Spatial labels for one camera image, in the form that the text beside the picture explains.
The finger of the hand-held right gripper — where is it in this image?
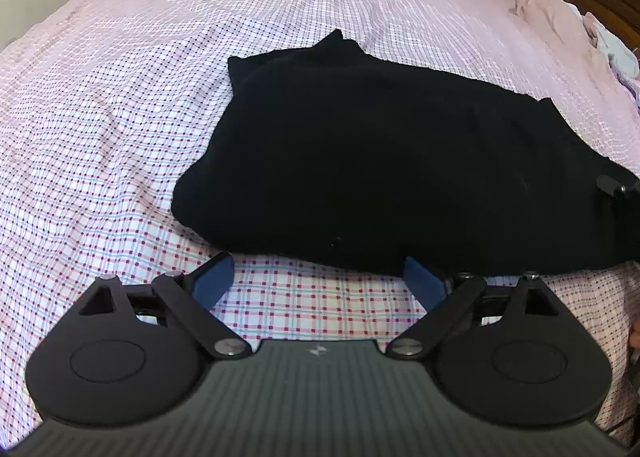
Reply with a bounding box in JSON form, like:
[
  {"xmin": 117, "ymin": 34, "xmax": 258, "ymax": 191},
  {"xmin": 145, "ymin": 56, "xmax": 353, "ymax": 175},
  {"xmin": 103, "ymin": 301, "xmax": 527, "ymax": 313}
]
[{"xmin": 596, "ymin": 174, "xmax": 640, "ymax": 260}]

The pink plaid bed sheet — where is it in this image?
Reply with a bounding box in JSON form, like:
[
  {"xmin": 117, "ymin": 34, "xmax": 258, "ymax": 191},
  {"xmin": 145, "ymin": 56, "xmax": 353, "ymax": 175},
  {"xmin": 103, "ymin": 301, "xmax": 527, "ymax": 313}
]
[{"xmin": 0, "ymin": 0, "xmax": 640, "ymax": 448}]

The black garment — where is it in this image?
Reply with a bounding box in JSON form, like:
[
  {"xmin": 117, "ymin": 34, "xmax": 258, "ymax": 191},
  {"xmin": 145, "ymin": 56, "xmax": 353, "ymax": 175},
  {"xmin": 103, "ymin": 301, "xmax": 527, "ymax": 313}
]
[{"xmin": 171, "ymin": 28, "xmax": 640, "ymax": 278}]

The crumpled pink blanket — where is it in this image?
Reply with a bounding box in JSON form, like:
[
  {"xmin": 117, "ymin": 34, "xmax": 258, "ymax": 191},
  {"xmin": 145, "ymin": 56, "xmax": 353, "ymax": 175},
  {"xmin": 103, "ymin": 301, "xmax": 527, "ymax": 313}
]
[{"xmin": 514, "ymin": 0, "xmax": 601, "ymax": 48}]

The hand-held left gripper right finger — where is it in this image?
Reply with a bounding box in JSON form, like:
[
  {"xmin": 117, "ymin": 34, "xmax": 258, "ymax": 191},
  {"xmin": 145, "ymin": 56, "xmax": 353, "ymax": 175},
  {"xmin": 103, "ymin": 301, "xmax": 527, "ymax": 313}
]
[{"xmin": 385, "ymin": 255, "xmax": 568, "ymax": 362}]

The pale blue pillow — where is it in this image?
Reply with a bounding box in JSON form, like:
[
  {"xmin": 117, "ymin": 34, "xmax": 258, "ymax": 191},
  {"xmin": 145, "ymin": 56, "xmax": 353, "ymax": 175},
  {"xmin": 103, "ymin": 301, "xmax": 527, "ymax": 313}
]
[{"xmin": 582, "ymin": 12, "xmax": 640, "ymax": 113}]

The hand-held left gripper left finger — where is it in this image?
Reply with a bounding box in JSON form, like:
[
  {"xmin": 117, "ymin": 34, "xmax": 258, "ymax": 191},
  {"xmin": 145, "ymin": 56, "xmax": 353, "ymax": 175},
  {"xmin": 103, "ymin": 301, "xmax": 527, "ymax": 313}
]
[{"xmin": 79, "ymin": 251, "xmax": 253, "ymax": 360}]

